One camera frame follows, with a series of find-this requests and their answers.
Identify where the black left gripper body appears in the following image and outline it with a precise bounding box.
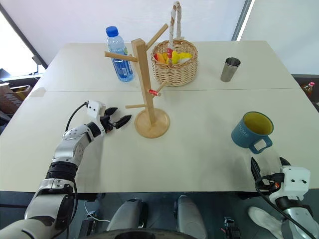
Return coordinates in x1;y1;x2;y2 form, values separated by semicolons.
99;115;117;134

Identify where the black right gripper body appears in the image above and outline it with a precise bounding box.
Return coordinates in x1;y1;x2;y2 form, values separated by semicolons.
254;172;285;194

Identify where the wooden mug tree stand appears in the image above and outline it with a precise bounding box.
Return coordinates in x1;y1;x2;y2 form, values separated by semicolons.
104;23;171;139

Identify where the stainless steel cup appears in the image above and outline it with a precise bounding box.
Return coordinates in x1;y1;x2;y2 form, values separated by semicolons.
220;57;242;83

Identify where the blue mug yellow inside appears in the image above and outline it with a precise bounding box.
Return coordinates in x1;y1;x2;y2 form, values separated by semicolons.
231;111;275;155

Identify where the white shoe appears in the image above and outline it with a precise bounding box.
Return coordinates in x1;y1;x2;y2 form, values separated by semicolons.
248;206;285;239

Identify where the blue-capped water bottle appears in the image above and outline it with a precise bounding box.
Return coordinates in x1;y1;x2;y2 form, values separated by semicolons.
105;25;136;83

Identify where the black floor device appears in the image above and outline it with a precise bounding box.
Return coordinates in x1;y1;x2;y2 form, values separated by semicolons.
221;216;240;239

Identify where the orange toy fruit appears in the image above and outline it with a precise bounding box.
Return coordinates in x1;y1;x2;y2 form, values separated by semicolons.
154;52;168;66

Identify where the red-capped amber bottle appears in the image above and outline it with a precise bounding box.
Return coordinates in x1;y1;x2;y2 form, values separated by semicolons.
301;80;318;98

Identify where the grey rounded robot leg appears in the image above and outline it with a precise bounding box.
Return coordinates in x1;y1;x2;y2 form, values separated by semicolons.
106;198;149;233
176;195;208;239

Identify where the yellow toy fruit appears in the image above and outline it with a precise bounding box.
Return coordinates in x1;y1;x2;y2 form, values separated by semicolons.
171;51;193;65

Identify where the brown cardboard box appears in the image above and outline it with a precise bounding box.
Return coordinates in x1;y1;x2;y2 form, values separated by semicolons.
0;83;33;116

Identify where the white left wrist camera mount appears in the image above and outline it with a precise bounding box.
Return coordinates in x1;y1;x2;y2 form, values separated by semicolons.
86;100;107;119

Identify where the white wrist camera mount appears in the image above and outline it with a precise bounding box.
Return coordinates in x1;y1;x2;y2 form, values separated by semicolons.
268;167;311;203
86;100;107;119

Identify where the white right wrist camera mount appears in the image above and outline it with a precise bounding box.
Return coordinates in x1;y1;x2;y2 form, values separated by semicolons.
268;167;311;203

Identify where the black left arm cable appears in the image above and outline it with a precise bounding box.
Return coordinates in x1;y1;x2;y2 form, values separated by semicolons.
65;102;88;132

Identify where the wicker basket with handle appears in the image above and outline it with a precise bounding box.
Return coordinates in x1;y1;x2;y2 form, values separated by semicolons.
151;1;199;87

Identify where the thin white cable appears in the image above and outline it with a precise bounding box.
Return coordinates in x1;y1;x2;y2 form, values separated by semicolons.
84;199;111;223

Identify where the grey window frame post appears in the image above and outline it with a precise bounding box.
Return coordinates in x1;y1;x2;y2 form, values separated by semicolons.
231;0;253;41

